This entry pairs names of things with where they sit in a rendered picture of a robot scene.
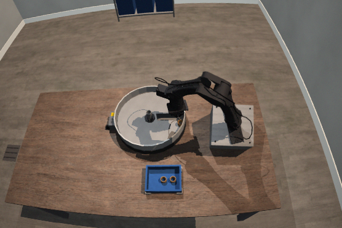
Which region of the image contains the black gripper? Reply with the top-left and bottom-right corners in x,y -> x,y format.
167,100 -> 188,118

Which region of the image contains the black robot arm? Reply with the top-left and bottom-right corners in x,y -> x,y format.
156,71 -> 244,144

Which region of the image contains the blue open box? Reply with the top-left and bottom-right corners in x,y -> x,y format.
145,165 -> 181,193

